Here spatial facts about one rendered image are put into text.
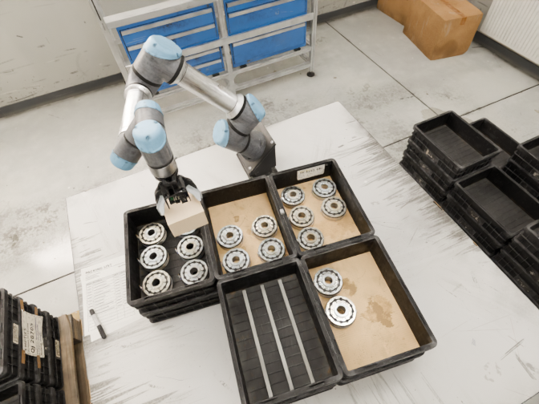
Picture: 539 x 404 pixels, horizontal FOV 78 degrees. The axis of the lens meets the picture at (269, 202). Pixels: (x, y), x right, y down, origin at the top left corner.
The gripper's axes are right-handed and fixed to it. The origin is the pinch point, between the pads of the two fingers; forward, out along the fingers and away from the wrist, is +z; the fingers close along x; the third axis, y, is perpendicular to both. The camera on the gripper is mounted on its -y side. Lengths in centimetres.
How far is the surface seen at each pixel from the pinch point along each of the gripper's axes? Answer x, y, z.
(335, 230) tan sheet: 52, 20, 27
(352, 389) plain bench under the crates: 29, 70, 39
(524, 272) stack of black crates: 141, 62, 72
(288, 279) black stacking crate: 25.2, 30.1, 26.7
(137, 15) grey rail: 17, -183, 18
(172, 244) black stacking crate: -9.7, -4.0, 27.0
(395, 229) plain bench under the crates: 80, 26, 39
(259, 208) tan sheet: 28.8, -4.0, 26.8
